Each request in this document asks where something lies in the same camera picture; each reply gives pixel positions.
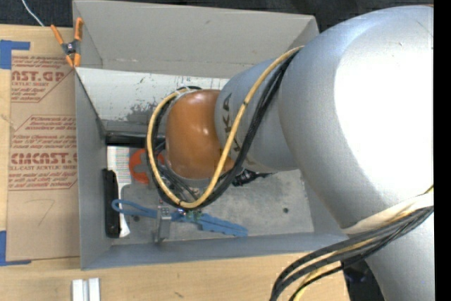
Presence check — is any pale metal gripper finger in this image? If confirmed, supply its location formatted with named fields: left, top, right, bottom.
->
left=153, top=206, right=173, bottom=245

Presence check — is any blue plastic toy key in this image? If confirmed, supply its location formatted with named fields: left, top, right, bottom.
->
left=111, top=199, right=249, bottom=238

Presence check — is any orange and grey round toy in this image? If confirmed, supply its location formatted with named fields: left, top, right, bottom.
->
left=128, top=147, right=166, bottom=185

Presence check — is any black long flat block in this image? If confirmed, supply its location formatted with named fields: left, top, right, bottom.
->
left=101, top=168, right=122, bottom=239

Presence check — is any white box with coloured print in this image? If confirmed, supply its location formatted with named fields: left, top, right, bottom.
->
left=106, top=145, right=132, bottom=238

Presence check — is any brown cardboard board red print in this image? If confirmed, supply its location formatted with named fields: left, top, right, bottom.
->
left=0, top=23, right=82, bottom=266

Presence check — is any grey metal bin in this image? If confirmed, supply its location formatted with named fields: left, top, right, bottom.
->
left=71, top=0, right=350, bottom=271

